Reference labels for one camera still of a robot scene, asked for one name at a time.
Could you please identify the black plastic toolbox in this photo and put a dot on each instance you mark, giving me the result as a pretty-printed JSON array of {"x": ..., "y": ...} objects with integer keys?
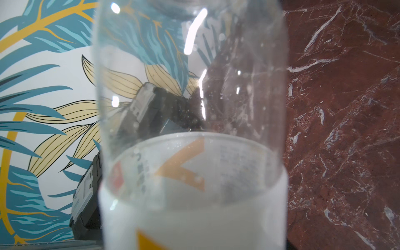
[{"x": 87, "y": 200}]

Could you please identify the large white label bottle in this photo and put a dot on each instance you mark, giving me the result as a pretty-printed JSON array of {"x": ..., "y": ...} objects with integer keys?
[{"x": 223, "y": 186}]

